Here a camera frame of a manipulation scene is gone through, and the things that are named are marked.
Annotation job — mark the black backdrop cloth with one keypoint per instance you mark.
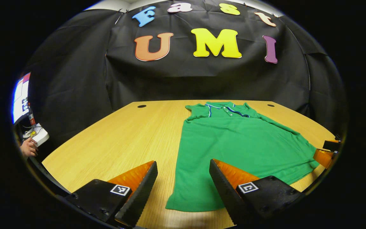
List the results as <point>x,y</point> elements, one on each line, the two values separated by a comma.
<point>202,82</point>

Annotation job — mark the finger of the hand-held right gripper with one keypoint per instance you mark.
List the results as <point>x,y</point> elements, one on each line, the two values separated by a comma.
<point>324,157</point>

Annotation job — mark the white box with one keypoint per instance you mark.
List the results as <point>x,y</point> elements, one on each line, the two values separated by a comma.
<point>41,136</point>

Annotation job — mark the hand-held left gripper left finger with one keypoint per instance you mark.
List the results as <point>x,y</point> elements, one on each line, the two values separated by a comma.
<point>141,197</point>

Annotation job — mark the computer monitor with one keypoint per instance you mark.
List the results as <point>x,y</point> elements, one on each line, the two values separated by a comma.
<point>20,98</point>

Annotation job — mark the green T-shirt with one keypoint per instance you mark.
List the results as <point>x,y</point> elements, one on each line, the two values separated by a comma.
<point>240,143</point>

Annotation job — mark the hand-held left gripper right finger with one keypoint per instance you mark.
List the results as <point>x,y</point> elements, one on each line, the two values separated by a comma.
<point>226,194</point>

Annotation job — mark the red bottle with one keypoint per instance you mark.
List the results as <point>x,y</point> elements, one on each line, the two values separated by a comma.
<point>31,116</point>

